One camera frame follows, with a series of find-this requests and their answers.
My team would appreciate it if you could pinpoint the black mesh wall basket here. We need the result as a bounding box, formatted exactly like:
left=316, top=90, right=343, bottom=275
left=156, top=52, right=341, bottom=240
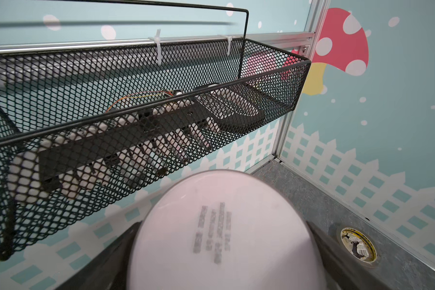
left=0, top=35, right=311, bottom=261

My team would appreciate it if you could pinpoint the black terminal strip in basket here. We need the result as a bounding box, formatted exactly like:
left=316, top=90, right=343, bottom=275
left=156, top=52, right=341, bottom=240
left=6, top=85, right=265, bottom=203

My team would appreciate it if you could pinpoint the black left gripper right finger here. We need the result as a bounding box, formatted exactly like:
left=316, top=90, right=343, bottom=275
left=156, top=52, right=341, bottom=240
left=307, top=221, right=390, bottom=290

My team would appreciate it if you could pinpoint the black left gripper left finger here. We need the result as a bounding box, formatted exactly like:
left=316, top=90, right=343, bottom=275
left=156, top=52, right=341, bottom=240
left=58, top=222, right=141, bottom=290

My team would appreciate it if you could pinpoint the yellow seed jar white lid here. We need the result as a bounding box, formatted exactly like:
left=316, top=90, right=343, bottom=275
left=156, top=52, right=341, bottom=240
left=126, top=170, right=326, bottom=290

